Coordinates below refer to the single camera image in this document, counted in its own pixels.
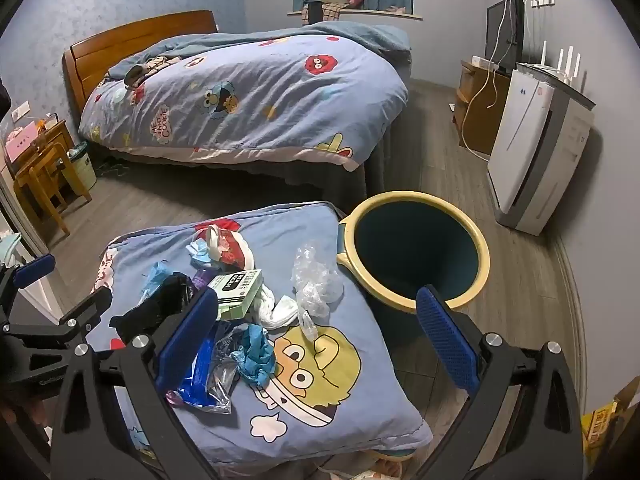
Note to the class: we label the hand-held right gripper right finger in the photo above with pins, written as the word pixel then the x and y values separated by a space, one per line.
pixel 446 337

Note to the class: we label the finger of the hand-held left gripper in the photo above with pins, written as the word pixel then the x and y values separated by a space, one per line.
pixel 35 269
pixel 75 319

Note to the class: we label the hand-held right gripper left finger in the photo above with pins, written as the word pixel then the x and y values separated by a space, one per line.
pixel 190 332

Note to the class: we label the black plastic bag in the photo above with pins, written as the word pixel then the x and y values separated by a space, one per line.
pixel 160 302

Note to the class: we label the blue plastic packet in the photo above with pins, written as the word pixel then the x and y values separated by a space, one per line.
pixel 202 385

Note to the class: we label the green and white carton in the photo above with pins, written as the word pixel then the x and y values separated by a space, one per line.
pixel 235 290

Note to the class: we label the blue wrapper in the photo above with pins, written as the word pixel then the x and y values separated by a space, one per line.
pixel 256 352

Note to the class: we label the dark green yellow-rimmed bin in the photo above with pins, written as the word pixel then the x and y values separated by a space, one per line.
pixel 415 255

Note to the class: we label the white tissue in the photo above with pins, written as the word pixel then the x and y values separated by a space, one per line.
pixel 280 312

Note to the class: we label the clear plastic wrapper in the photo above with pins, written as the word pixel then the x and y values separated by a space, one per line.
pixel 315 280

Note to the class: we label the purple tube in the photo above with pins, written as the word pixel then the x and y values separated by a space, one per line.
pixel 202 279

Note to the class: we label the light blue packet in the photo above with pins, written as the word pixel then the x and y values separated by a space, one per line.
pixel 205 252

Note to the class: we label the wooden chair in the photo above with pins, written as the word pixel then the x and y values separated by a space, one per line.
pixel 45 175

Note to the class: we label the small pale green bin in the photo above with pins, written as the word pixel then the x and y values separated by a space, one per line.
pixel 80 167

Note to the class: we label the pink box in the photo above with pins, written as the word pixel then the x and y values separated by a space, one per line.
pixel 20 142

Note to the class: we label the wooden nightstand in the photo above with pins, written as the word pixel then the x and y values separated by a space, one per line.
pixel 50 135

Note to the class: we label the yellow cardboard box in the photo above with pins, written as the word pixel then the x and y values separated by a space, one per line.
pixel 607 417

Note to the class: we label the wooden cabinet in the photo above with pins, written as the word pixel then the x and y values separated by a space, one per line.
pixel 480 110

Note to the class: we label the blue cartoon printed duvet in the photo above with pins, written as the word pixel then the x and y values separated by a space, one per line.
pixel 260 95

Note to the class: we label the wooden bed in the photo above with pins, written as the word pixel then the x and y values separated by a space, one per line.
pixel 125 35

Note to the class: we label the white box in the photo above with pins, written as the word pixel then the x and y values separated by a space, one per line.
pixel 485 62

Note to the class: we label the white router with antennas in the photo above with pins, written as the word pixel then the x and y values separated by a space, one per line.
pixel 562 72

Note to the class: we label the black television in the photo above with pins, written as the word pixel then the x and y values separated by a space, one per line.
pixel 500 35

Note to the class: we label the teal blanket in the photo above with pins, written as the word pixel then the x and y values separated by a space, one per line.
pixel 350 35

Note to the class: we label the plaid cloth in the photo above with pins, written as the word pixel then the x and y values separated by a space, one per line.
pixel 332 11

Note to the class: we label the wall socket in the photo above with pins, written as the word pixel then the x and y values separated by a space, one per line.
pixel 21 111

